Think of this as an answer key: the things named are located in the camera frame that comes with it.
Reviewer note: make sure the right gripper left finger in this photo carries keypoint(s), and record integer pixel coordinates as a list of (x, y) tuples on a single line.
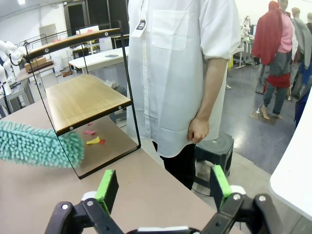
[(109, 190)]

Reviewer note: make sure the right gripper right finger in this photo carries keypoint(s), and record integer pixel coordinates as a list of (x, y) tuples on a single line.
[(219, 187)]

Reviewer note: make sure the teal microfibre duster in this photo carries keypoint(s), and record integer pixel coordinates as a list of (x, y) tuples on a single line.
[(36, 146)]

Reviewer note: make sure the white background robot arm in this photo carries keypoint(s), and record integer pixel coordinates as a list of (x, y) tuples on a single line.
[(6, 61)]

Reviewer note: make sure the person's left forearm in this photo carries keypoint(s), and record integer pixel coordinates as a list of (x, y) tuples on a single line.
[(212, 87)]

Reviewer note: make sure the person's left hand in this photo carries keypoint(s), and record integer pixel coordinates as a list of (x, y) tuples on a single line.
[(198, 130)]

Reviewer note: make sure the dark grey plastic stool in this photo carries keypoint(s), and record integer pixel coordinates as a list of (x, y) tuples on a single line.
[(219, 153)]

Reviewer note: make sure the person's black trousers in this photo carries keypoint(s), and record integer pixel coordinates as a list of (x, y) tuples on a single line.
[(180, 168)]

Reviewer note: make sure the yellow paper scrap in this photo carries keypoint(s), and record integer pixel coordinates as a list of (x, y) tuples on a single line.
[(93, 141)]

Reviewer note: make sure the large white table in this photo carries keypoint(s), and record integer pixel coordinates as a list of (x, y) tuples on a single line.
[(292, 170)]

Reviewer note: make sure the person in white coat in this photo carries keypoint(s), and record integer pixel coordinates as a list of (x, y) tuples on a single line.
[(170, 85)]

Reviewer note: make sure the blue hanging garment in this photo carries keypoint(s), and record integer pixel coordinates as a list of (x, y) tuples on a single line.
[(302, 107)]

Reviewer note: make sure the yellow bin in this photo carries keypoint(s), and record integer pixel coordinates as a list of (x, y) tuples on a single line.
[(231, 63)]

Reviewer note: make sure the grey metal cart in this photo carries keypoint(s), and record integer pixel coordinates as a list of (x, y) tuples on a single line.
[(22, 95)]

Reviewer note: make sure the white background table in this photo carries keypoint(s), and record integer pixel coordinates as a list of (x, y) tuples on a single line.
[(97, 57)]

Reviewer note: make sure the black tablet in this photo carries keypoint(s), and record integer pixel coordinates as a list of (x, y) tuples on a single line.
[(111, 56)]

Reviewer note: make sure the cardboard box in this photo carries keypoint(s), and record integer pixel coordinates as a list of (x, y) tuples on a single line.
[(34, 64)]

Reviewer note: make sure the mannequin in red hoodie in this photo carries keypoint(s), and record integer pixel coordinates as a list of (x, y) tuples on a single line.
[(268, 36)]

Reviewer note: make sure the white name badge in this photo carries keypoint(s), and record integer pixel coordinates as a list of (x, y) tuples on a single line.
[(139, 27)]

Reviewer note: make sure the small white background robot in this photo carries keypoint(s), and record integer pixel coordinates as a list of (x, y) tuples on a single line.
[(246, 23)]

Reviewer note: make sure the mannequin base plate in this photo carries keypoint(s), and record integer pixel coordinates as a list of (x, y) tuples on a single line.
[(258, 117)]

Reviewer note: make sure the black frame wooden shelf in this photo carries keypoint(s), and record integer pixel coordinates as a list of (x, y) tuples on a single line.
[(85, 97)]

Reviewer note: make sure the grey workbench frame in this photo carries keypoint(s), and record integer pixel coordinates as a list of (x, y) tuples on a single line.
[(245, 48)]

